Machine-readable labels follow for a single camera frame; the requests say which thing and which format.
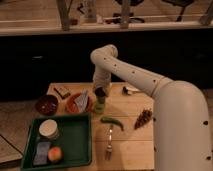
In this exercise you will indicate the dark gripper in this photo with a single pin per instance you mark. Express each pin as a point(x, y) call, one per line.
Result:
point(100, 92)

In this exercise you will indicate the green cup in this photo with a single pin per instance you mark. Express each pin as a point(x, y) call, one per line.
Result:
point(99, 105)

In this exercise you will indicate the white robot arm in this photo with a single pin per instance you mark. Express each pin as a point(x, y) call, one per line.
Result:
point(181, 128)

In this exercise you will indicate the silver spatula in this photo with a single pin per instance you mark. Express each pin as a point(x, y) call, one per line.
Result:
point(81, 101)

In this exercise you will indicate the small black white object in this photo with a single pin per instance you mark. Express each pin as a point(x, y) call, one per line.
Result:
point(129, 90)

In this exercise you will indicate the orange bowl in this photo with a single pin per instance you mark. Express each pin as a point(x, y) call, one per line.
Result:
point(71, 106)

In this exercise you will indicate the brown grape bunch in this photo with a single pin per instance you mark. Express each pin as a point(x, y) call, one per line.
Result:
point(144, 117)

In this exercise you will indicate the dark red bowl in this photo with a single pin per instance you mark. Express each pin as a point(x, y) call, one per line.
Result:
point(47, 105)

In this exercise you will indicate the green plastic tray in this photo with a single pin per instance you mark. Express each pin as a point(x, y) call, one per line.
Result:
point(75, 140)

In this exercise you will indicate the silver fork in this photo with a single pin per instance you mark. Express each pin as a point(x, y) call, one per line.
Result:
point(109, 149)

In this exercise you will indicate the white round container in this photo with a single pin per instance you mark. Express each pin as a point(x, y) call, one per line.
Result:
point(49, 129)

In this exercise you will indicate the peach fruit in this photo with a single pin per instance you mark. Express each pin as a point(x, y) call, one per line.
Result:
point(55, 154)

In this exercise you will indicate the grey sponge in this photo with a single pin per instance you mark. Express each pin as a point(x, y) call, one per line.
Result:
point(41, 153)

